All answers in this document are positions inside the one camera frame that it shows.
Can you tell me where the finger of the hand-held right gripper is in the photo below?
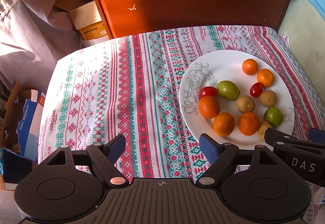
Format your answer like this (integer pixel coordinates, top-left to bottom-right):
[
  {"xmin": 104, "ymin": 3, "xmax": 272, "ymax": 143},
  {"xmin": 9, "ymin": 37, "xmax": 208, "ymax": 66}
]
[
  {"xmin": 264, "ymin": 128, "xmax": 295, "ymax": 148},
  {"xmin": 308, "ymin": 128, "xmax": 325, "ymax": 144}
]

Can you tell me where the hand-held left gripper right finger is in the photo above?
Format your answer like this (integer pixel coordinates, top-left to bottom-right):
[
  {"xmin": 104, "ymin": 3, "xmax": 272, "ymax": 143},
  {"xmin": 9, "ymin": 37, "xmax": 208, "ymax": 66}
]
[{"xmin": 195, "ymin": 133, "xmax": 288, "ymax": 187}]

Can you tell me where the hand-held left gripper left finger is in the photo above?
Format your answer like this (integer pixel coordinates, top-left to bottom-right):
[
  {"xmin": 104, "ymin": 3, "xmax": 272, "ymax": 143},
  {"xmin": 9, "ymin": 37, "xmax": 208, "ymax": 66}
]
[{"xmin": 38, "ymin": 134, "xmax": 127, "ymax": 187}]

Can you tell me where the green jujube fruit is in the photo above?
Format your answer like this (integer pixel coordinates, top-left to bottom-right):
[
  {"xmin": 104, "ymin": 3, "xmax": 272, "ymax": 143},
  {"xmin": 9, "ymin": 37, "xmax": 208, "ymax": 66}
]
[
  {"xmin": 217, "ymin": 80, "xmax": 241, "ymax": 101},
  {"xmin": 264, "ymin": 106, "xmax": 284, "ymax": 127}
]

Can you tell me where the small orange mandarin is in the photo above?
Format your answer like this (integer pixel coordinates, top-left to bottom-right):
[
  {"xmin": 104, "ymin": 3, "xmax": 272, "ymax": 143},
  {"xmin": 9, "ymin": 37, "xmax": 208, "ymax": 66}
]
[
  {"xmin": 242, "ymin": 59, "xmax": 258, "ymax": 75},
  {"xmin": 238, "ymin": 112, "xmax": 260, "ymax": 136},
  {"xmin": 257, "ymin": 69, "xmax": 275, "ymax": 88}
]

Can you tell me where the large orange mandarin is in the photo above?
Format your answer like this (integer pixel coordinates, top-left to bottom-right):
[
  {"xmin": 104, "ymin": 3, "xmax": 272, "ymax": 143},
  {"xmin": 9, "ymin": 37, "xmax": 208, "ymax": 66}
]
[
  {"xmin": 198, "ymin": 95, "xmax": 220, "ymax": 119},
  {"xmin": 213, "ymin": 112, "xmax": 235, "ymax": 137}
]

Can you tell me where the red cherry tomato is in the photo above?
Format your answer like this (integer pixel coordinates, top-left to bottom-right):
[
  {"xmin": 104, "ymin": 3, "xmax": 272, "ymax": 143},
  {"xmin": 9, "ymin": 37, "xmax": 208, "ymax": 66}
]
[
  {"xmin": 250, "ymin": 82, "xmax": 265, "ymax": 98},
  {"xmin": 200, "ymin": 86, "xmax": 218, "ymax": 98}
]

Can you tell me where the white plate with rose print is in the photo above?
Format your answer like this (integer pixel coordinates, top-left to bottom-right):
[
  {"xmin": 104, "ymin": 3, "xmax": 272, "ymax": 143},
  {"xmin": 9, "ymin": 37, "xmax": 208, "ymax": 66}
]
[{"xmin": 179, "ymin": 50, "xmax": 297, "ymax": 151}]

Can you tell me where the small brown longan fruit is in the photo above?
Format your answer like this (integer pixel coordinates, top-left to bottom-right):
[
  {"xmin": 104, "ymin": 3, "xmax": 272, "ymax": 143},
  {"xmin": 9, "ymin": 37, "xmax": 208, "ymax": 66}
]
[{"xmin": 260, "ymin": 90, "xmax": 277, "ymax": 108}]

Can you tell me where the patterned red green tablecloth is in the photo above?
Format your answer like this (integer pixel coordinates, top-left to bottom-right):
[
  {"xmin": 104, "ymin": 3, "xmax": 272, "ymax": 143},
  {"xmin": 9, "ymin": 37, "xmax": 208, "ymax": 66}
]
[{"xmin": 38, "ymin": 25, "xmax": 325, "ymax": 224}]

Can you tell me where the blue white milk carton box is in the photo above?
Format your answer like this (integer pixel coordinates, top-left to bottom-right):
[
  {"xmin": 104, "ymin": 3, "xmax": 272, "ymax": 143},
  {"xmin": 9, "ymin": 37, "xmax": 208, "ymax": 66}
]
[{"xmin": 16, "ymin": 89, "xmax": 48, "ymax": 161}]

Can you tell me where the pale green bed sheet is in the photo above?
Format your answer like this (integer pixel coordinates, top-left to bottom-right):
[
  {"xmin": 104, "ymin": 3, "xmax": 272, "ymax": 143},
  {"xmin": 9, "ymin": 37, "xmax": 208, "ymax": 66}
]
[{"xmin": 277, "ymin": 0, "xmax": 325, "ymax": 109}]

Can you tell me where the brown cardboard box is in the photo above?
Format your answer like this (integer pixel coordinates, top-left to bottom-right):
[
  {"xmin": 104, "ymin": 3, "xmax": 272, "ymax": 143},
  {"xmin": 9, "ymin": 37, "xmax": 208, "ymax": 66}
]
[{"xmin": 0, "ymin": 80, "xmax": 26, "ymax": 154}]

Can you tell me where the open yellow cardboard box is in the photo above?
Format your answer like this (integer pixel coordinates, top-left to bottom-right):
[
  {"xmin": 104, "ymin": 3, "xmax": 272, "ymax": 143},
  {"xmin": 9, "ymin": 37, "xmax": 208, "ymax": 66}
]
[{"xmin": 69, "ymin": 2, "xmax": 114, "ymax": 41}]

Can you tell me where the checked pale curtain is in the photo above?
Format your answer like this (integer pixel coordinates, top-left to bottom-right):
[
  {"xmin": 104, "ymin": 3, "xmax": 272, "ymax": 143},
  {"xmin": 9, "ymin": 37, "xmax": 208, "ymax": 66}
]
[{"xmin": 0, "ymin": 0, "xmax": 85, "ymax": 94}]

